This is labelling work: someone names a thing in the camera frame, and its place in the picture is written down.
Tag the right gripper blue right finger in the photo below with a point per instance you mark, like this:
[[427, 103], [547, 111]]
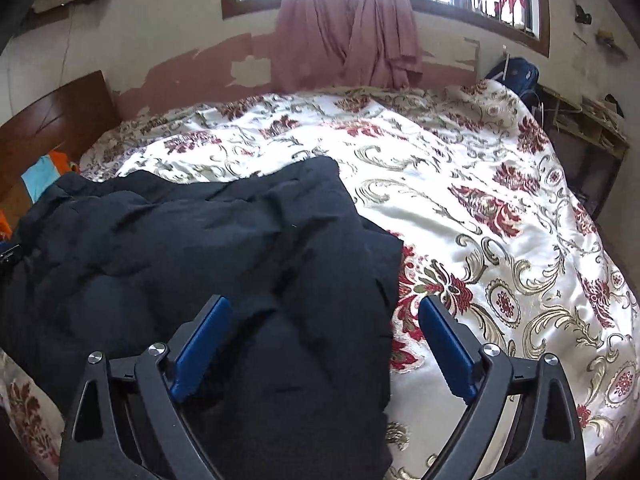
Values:
[[544, 440]]

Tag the pink curtain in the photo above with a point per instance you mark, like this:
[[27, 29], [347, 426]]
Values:
[[311, 43], [384, 49]]

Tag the brown wooden headboard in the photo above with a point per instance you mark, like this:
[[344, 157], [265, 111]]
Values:
[[69, 120]]

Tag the floral white red bedspread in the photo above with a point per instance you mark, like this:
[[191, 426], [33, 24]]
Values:
[[472, 185]]

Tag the orange blue brown pillow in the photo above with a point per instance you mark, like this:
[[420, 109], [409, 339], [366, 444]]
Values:
[[16, 201]]

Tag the black padded jacket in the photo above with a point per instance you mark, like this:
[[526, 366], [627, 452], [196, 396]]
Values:
[[300, 384]]

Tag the dark blue backpack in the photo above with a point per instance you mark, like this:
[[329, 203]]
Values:
[[518, 75]]

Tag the black wall hook object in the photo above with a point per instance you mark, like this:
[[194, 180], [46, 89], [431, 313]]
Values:
[[582, 16]]

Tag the pink left curtain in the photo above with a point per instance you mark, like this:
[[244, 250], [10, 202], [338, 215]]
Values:
[[311, 43]]

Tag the wooden desk with shelves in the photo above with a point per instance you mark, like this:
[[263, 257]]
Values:
[[588, 138]]

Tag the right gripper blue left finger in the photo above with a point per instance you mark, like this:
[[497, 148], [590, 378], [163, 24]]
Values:
[[127, 418]]

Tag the pink right curtain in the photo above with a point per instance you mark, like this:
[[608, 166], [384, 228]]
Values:
[[384, 49]]

